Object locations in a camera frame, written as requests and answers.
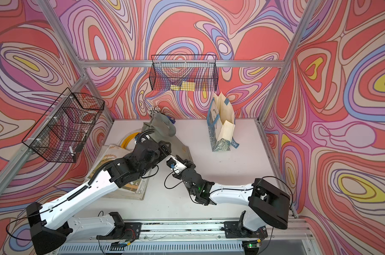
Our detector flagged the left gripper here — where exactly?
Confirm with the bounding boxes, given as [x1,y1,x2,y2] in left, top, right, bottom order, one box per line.
[139,140,172,177]

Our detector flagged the olive green fabric bag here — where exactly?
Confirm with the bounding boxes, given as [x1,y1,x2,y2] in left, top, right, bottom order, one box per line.
[142,113,193,162]

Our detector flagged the white bag yellow handles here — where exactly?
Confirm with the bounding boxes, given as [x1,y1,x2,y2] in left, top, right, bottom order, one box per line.
[87,131,150,194]

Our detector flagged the cream canvas tote bag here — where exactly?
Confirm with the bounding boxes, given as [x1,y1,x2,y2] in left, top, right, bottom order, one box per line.
[84,129,152,201]

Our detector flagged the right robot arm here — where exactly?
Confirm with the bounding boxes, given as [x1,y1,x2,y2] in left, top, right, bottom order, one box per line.
[166,156,291,232]

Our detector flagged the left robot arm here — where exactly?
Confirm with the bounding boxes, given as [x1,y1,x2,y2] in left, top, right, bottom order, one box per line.
[26,130,171,255]

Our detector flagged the blue stapler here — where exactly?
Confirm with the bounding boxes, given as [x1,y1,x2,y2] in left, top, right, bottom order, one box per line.
[168,116,176,124]

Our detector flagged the metal cup of pencils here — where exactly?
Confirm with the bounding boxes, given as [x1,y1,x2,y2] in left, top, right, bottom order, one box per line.
[147,106,161,118]

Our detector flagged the yellow sticky notes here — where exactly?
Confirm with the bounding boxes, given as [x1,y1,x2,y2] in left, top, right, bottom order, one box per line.
[170,81,196,91]

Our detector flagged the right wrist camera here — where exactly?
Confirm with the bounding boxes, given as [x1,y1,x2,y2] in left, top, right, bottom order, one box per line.
[166,155,187,174]

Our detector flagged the beige bag blue handles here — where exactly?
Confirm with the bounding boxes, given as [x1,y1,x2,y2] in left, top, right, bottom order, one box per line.
[206,92,239,152]

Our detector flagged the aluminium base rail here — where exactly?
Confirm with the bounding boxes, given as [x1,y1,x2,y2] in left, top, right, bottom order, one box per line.
[53,218,320,255]

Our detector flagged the black wire basket back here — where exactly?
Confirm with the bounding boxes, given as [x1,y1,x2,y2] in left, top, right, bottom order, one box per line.
[149,54,219,92]

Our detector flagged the black wire basket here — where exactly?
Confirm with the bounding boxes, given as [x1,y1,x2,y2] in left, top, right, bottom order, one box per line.
[22,88,105,163]
[149,54,219,92]

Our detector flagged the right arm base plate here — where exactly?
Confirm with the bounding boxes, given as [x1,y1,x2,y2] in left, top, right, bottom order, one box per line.
[221,221,268,240]

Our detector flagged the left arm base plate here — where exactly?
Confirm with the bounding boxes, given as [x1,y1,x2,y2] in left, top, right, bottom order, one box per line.
[96,222,142,241]

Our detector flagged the black wire basket left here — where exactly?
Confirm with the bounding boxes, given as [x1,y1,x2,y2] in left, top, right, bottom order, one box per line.
[22,88,105,163]

